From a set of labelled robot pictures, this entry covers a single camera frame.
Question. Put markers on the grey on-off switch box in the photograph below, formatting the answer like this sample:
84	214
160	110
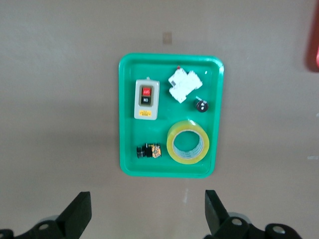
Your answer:
147	109

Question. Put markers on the green plastic tray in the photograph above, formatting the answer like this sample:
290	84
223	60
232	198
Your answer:
147	132

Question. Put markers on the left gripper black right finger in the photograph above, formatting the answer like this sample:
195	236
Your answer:
219	219

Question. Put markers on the white circuit breaker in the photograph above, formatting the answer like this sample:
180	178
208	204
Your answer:
183	85

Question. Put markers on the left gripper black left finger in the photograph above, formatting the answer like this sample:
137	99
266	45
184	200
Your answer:
74	219

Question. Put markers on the small black cylindrical capacitor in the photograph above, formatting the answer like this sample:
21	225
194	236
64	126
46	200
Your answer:
201	105

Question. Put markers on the small clear tape patch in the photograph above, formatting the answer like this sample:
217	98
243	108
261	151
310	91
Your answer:
313	157

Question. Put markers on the red tray with fittings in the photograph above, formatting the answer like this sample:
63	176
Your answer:
312	37

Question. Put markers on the yellowish clear tape roll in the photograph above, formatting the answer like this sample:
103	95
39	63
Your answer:
170	147

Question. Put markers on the black orange push button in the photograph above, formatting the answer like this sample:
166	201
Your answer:
152	150

